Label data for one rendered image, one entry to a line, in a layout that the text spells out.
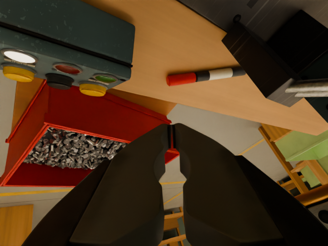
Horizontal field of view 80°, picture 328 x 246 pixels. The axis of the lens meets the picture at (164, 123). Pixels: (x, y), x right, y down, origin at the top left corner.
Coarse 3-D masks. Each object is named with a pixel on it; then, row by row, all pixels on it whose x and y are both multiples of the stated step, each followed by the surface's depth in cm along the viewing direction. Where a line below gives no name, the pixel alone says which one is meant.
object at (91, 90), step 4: (80, 84) 22; (84, 84) 22; (88, 84) 22; (92, 84) 22; (80, 88) 22; (84, 88) 22; (88, 88) 22; (92, 88) 22; (96, 88) 22; (100, 88) 22; (104, 88) 23; (84, 92) 22; (88, 92) 22; (92, 92) 22; (96, 92) 22; (100, 92) 22; (104, 92) 23; (96, 96) 24
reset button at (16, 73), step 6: (6, 66) 18; (12, 66) 18; (6, 72) 18; (12, 72) 18; (18, 72) 18; (24, 72) 18; (30, 72) 19; (12, 78) 18; (18, 78) 18; (24, 78) 18; (30, 78) 19
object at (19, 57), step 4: (4, 52) 15; (8, 52) 15; (12, 52) 15; (16, 52) 15; (8, 56) 15; (12, 56) 15; (16, 56) 15; (20, 56) 15; (24, 56) 15; (28, 56) 15; (16, 60) 16; (20, 60) 16; (24, 60) 16; (28, 60) 16; (32, 60) 16
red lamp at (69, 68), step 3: (57, 66) 17; (60, 66) 17; (63, 66) 17; (66, 66) 17; (69, 66) 17; (60, 69) 17; (63, 69) 17; (66, 69) 17; (69, 69) 17; (72, 69) 17; (75, 69) 17; (66, 72) 18; (69, 72) 18; (72, 72) 18; (75, 72) 18; (78, 72) 18
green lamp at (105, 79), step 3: (96, 78) 20; (99, 78) 19; (102, 78) 19; (105, 78) 19; (108, 78) 19; (111, 78) 19; (102, 81) 20; (105, 81) 20; (108, 81) 20; (111, 81) 20; (114, 81) 20
